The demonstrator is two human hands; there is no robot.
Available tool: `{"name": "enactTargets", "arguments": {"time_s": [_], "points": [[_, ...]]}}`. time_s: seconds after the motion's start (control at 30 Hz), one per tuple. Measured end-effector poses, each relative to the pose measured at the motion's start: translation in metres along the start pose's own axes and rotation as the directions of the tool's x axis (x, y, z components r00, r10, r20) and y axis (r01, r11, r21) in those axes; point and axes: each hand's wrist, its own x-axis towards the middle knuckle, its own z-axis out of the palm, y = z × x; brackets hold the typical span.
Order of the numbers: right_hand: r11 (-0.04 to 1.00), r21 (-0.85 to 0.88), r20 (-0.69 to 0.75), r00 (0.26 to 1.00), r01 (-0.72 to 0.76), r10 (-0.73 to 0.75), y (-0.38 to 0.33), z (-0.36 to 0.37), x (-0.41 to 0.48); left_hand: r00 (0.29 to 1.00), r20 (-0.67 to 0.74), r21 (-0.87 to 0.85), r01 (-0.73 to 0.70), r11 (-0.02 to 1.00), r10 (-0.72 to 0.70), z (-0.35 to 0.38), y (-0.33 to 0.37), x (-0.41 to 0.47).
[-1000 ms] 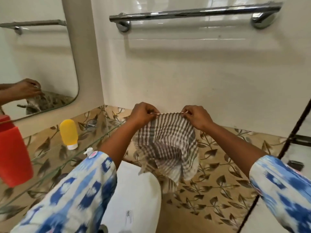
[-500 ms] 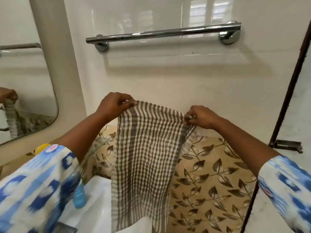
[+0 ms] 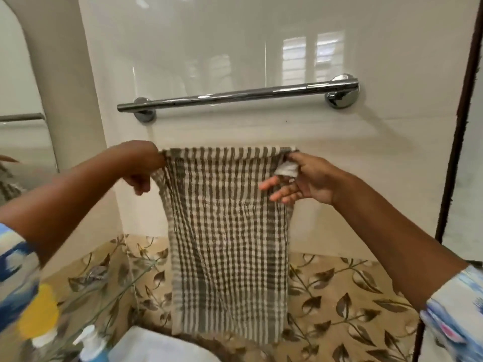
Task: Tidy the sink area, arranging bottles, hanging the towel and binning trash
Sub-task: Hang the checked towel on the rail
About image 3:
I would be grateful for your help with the person's left hand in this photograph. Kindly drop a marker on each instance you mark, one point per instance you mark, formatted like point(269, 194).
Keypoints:
point(141, 160)

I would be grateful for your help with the person's right hand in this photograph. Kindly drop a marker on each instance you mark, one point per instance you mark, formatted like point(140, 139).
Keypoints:
point(317, 182)

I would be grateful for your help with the person's right thumb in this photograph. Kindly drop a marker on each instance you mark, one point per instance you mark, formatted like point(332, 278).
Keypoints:
point(300, 157)

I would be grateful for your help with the person's left fingers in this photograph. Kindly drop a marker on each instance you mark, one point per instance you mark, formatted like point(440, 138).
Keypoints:
point(142, 186)

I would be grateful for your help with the grey white checkered towel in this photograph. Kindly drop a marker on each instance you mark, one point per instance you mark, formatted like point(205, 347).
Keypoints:
point(226, 241)

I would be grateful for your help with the person's left forearm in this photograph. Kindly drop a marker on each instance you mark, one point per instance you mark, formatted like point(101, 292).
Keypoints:
point(64, 199)

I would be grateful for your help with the person's right forearm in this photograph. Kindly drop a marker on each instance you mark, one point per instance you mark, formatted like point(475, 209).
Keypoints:
point(396, 245)

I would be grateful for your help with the chrome towel bar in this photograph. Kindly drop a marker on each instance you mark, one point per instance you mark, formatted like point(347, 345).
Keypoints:
point(241, 94)

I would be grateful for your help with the glass shelf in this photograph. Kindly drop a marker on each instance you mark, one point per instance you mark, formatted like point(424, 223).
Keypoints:
point(109, 294)

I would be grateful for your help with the blue white patterned left sleeve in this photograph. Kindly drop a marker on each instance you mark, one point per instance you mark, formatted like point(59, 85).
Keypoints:
point(17, 275)

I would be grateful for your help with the blue white patterned sleeve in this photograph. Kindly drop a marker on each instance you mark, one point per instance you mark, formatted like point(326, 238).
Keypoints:
point(17, 275)
point(458, 316)

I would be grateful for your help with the white wash basin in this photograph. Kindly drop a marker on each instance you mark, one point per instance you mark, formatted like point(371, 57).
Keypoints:
point(158, 346)

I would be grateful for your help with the yellow bottle with white cap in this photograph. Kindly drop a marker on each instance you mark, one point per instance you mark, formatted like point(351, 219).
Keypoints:
point(39, 316)

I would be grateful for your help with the blue pump bottle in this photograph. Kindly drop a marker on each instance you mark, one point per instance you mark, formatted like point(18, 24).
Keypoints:
point(92, 346)

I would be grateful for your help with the blue white patterned right sleeve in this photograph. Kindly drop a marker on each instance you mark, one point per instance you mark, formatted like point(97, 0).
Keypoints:
point(458, 316)

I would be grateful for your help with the wall mirror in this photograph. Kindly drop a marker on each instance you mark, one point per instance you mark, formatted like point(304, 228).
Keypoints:
point(19, 90)

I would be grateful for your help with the dark door frame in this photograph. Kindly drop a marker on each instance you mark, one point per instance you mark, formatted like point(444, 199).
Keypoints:
point(458, 128)

